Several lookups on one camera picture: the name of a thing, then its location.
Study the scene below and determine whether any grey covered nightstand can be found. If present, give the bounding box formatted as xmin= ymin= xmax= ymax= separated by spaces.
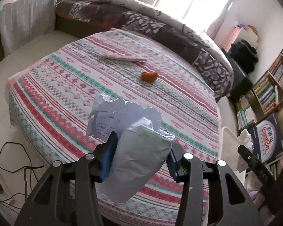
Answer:
xmin=0 ymin=0 xmax=57 ymax=56

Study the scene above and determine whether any white plastic trash bin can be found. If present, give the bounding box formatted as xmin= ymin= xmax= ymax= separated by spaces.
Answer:
xmin=221 ymin=127 xmax=246 ymax=185

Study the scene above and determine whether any patterned striped tablecloth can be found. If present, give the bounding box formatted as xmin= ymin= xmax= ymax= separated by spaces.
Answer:
xmin=5 ymin=27 xmax=223 ymax=226

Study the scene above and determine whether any upper Ganten water box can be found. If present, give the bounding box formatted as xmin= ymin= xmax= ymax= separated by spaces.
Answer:
xmin=248 ymin=112 xmax=283 ymax=163

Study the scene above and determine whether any wooden bookshelf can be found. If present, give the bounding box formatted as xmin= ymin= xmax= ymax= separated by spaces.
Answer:
xmin=236 ymin=48 xmax=283 ymax=131

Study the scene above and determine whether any bed with patterned duvet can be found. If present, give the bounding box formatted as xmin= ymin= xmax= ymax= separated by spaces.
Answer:
xmin=55 ymin=0 xmax=234 ymax=99

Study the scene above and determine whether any black storage bench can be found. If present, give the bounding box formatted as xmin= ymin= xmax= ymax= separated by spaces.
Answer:
xmin=221 ymin=48 xmax=252 ymax=103

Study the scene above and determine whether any pink white cabinet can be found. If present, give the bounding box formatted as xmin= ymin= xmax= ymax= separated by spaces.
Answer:
xmin=221 ymin=22 xmax=259 ymax=52

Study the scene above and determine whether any pile of black clothes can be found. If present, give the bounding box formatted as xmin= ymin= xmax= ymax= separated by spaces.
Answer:
xmin=228 ymin=39 xmax=259 ymax=74

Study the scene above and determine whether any white paper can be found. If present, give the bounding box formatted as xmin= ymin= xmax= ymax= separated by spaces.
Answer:
xmin=86 ymin=92 xmax=175 ymax=202

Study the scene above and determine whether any window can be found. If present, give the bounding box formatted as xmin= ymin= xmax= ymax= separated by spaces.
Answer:
xmin=154 ymin=0 xmax=229 ymax=32

